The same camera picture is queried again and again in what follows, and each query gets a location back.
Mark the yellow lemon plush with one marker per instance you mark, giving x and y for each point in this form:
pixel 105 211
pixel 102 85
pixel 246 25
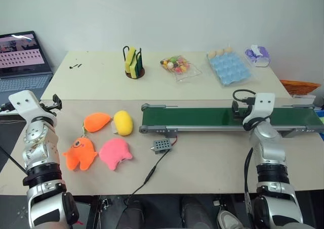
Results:
pixel 123 123

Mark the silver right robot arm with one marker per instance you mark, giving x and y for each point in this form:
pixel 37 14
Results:
pixel 268 143

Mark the black side table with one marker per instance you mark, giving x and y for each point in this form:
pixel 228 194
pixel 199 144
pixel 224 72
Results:
pixel 8 134

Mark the yellow green sponge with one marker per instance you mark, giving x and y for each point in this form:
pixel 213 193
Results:
pixel 134 70

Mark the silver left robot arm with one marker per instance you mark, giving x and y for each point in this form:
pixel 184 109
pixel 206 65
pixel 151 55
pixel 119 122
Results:
pixel 40 150

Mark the pink plush toy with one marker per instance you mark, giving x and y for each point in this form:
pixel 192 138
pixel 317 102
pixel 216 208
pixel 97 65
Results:
pixel 115 153

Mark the clear bag of candy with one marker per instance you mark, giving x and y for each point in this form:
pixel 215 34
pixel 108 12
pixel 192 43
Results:
pixel 177 65

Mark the beige egg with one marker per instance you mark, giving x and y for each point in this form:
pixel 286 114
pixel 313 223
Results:
pixel 211 53
pixel 219 52
pixel 228 49

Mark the purple tissue pack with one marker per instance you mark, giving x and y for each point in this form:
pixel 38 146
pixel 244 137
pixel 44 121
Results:
pixel 258 55

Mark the dark rounded shape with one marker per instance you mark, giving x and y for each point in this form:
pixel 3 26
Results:
pixel 196 213

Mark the grey laptop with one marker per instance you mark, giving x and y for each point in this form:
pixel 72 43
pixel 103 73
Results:
pixel 22 56

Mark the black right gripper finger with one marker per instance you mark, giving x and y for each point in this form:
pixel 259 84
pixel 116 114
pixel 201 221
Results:
pixel 237 116
pixel 235 106

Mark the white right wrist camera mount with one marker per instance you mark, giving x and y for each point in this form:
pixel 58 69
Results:
pixel 263 103

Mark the orange octopus plush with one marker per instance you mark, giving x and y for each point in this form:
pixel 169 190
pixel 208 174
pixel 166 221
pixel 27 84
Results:
pixel 79 154

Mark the orange ridged tray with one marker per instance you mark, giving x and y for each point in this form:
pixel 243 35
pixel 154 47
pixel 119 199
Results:
pixel 300 86

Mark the white shoe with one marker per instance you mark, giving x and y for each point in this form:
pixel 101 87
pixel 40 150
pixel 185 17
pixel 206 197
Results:
pixel 230 220

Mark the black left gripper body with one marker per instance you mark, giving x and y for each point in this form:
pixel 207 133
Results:
pixel 46 108

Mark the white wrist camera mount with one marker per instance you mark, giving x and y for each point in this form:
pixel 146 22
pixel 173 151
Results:
pixel 24 103
pixel 263 103

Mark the orange mango plush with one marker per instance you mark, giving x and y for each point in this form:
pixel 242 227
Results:
pixel 97 122

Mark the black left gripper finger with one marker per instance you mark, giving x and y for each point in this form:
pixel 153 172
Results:
pixel 59 106
pixel 55 99

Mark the blue egg tray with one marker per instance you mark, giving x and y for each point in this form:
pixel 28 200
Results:
pixel 229 68

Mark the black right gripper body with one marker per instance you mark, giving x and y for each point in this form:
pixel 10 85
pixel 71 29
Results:
pixel 245 111

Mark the green conveyor belt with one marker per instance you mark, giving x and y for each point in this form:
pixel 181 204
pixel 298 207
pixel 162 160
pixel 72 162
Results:
pixel 192 117

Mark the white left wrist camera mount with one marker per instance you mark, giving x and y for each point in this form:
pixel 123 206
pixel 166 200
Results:
pixel 24 103

